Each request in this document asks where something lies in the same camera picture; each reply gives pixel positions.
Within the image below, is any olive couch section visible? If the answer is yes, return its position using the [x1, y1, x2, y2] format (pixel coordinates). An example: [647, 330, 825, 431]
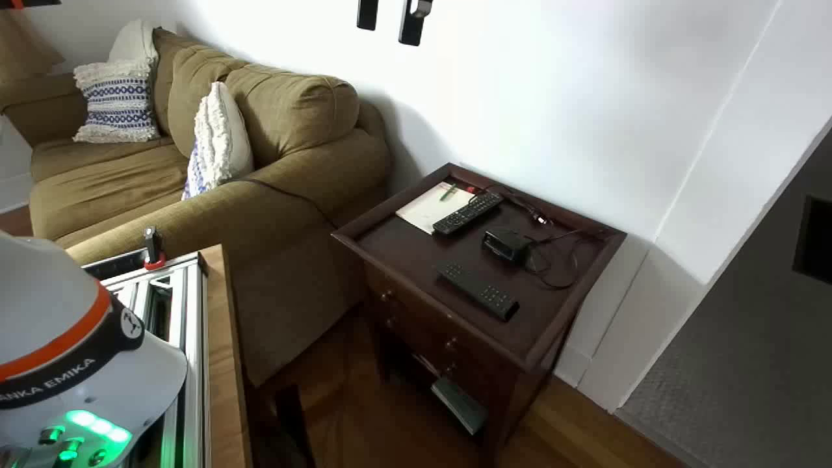
[0, 9, 89, 145]

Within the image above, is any black table leg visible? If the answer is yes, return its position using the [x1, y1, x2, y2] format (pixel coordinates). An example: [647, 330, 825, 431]
[251, 373, 320, 468]

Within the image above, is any white notepad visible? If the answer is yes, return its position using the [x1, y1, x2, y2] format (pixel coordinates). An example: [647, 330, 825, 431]
[395, 180, 479, 236]

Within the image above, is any wooden robot table top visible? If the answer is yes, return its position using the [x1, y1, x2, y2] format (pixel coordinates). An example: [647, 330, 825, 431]
[199, 244, 255, 468]

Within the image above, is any flat black shelf device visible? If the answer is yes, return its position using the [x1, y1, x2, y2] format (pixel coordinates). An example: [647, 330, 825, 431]
[430, 375, 490, 436]

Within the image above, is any black remote control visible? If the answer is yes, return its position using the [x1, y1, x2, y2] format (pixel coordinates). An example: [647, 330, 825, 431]
[433, 189, 505, 239]
[435, 262, 524, 326]

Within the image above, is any blue patterned white pillow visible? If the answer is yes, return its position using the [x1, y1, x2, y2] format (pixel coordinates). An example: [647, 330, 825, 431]
[71, 57, 164, 145]

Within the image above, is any thin black table cable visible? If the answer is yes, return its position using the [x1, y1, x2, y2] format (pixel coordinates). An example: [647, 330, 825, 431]
[470, 182, 603, 295]

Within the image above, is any olive fabric sofa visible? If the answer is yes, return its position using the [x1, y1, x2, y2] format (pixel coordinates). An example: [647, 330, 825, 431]
[28, 23, 392, 391]

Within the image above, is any dark wood side table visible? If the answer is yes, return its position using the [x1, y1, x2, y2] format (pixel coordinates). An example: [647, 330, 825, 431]
[330, 162, 630, 468]

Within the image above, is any aluminium profile frame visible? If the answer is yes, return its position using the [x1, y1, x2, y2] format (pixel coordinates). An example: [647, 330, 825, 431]
[82, 244, 212, 468]

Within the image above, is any white knit pillow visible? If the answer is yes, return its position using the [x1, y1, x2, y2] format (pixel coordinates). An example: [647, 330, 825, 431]
[180, 78, 255, 204]

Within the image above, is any plain white cushion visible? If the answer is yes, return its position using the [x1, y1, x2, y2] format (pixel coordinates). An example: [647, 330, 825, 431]
[108, 19, 180, 67]

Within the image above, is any black clamp red handle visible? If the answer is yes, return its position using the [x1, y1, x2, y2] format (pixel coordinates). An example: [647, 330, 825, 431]
[140, 226, 170, 274]

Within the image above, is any small black device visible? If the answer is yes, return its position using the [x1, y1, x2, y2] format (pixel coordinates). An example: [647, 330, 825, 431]
[481, 226, 533, 269]

